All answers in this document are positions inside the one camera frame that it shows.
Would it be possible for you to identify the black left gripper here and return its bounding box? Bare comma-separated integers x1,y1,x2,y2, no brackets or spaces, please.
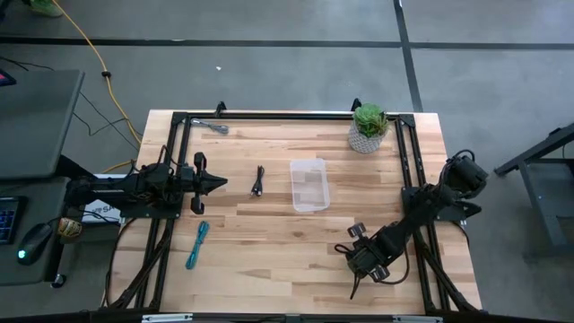
180,151,229,215

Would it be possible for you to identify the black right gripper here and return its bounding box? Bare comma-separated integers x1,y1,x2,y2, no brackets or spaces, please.
344,222,401,301

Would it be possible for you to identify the black USB-C cable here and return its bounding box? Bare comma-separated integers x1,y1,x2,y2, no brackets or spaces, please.
250,164,265,197

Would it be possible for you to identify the teal USB-C cable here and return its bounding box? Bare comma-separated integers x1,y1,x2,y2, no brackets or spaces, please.
185,220,211,271

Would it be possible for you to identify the clear plastic container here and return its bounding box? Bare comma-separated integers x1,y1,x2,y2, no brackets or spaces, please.
289,157,332,214

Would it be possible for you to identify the white printed box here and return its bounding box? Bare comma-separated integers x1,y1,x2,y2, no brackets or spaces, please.
83,172,129,224

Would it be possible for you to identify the brown patterned round object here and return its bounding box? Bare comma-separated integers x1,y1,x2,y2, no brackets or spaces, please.
57,217,84,239

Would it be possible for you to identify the potted succulent patterned pot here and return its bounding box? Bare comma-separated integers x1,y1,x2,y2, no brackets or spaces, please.
347,102,390,155

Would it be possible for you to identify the dark desk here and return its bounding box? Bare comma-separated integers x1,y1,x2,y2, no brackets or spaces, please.
0,177,75,288

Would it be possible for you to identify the dark grey desk riser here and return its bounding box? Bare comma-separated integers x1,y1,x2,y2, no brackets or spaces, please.
0,69,85,180

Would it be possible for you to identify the black computer mouse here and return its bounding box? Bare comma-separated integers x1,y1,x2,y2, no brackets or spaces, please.
16,223,54,266

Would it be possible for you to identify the black side table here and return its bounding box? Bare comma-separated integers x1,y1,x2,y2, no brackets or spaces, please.
492,123,574,257

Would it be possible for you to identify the backlit keyboard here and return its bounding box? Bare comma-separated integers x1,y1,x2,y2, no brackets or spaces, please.
0,196,26,246

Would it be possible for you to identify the person's green shoe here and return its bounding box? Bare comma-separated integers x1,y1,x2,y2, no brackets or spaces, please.
29,0,64,18

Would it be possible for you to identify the grey coiled cable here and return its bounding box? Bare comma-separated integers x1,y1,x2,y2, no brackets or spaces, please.
190,118,230,135

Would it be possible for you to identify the silver edge bracket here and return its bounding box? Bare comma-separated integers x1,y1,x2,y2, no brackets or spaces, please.
393,315,444,323
142,313,194,323

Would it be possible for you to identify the black aluminium table frame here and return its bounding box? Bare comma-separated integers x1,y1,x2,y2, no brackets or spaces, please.
100,100,483,315

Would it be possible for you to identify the thin black floor cable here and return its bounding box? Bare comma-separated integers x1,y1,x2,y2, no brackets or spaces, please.
0,56,141,153

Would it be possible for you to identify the yellow extension cable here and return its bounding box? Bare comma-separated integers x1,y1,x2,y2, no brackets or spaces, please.
51,0,144,175

